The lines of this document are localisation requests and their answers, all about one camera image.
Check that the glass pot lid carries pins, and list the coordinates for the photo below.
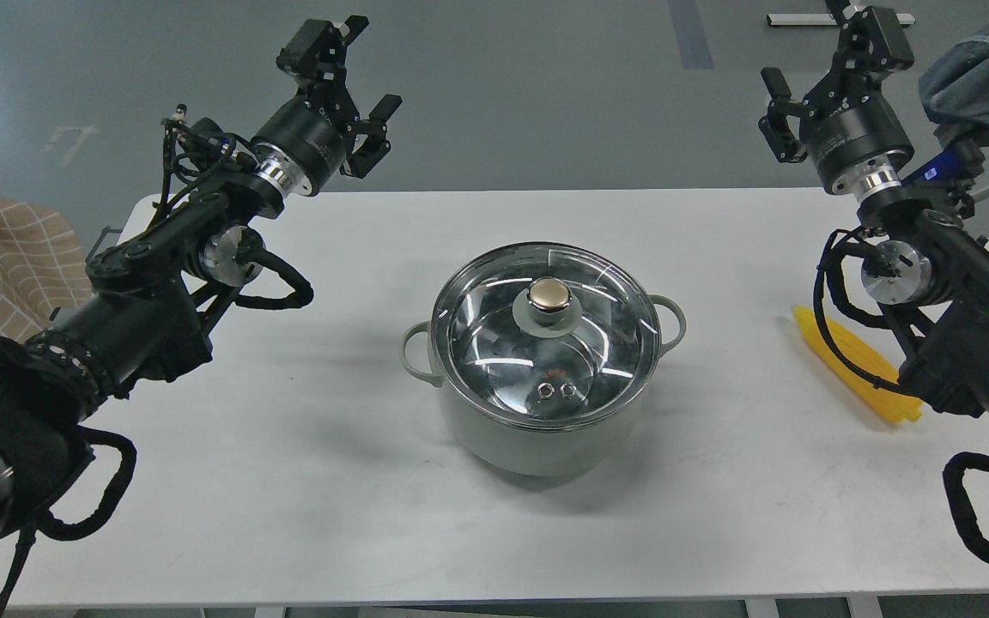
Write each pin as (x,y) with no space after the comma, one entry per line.
(549,336)

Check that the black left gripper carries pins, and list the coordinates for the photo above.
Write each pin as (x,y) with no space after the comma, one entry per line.
(319,133)

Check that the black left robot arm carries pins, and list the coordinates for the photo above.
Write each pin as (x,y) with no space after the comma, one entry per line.
(159,295)

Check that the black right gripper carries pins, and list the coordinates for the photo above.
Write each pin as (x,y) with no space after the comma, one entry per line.
(845,120)

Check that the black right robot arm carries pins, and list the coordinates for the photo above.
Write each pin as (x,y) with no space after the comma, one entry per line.
(902,300)

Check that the yellow corn cob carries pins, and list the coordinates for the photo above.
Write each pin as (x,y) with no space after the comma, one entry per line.
(891,407)

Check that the white floor bar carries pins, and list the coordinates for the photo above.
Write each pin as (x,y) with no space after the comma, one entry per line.
(800,20)

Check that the beige checkered cloth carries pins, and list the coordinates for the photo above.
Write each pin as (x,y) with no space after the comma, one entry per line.
(42,268)

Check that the grey steel cooking pot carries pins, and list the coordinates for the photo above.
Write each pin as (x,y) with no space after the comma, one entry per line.
(516,450)

